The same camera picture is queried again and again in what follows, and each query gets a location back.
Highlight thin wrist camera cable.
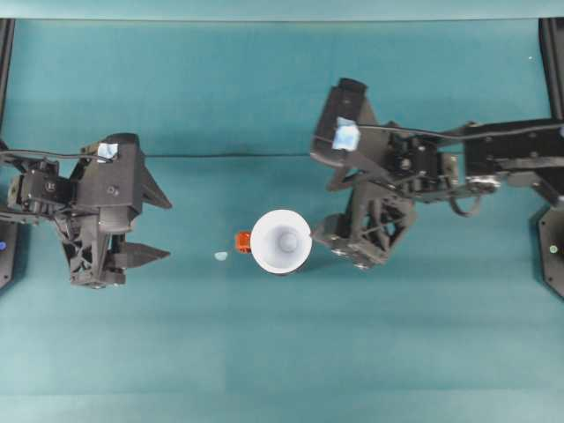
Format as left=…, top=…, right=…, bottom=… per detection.
left=0, top=149, right=109, bottom=163
left=359, top=124, right=471, bottom=143

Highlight white paper cup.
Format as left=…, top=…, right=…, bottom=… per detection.
left=250, top=209, right=313, bottom=275

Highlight black aluminium frame rail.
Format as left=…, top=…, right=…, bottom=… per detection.
left=0, top=19, right=17, bottom=131
left=538, top=17, right=564, bottom=122

